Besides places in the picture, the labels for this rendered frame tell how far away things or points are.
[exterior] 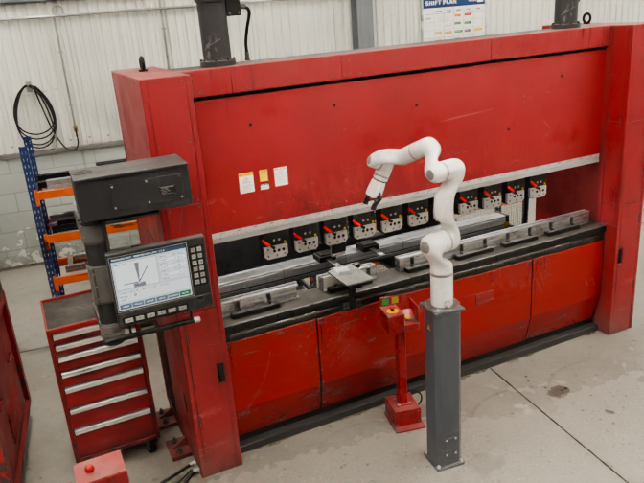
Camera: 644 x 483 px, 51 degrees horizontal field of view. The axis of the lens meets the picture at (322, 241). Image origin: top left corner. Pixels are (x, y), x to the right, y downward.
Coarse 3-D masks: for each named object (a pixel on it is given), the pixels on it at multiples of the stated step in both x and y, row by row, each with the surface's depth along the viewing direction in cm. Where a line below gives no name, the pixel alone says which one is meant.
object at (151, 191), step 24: (96, 168) 304; (120, 168) 301; (144, 168) 297; (168, 168) 298; (96, 192) 289; (120, 192) 293; (144, 192) 297; (168, 192) 302; (96, 216) 292; (120, 216) 296; (96, 240) 303; (96, 264) 307; (96, 288) 310
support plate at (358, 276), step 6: (354, 270) 417; (360, 270) 416; (336, 276) 410; (342, 276) 409; (348, 276) 409; (354, 276) 408; (360, 276) 407; (366, 276) 407; (342, 282) 402; (348, 282) 400; (354, 282) 400; (360, 282) 400
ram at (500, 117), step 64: (512, 64) 434; (576, 64) 457; (256, 128) 371; (320, 128) 388; (384, 128) 406; (448, 128) 426; (512, 128) 449; (576, 128) 474; (256, 192) 381; (320, 192) 399; (384, 192) 419
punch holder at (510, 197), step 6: (516, 180) 462; (522, 180) 465; (504, 186) 463; (510, 186) 461; (516, 186) 464; (522, 186) 466; (504, 192) 464; (510, 192) 463; (522, 192) 467; (504, 198) 466; (510, 198) 464; (516, 198) 466; (522, 198) 469
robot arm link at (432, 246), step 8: (440, 232) 346; (424, 240) 343; (432, 240) 340; (440, 240) 342; (448, 240) 344; (424, 248) 343; (432, 248) 340; (440, 248) 341; (448, 248) 346; (432, 256) 342; (440, 256) 343; (432, 264) 349; (440, 264) 346; (448, 264) 348; (432, 272) 352; (440, 272) 349; (448, 272) 350
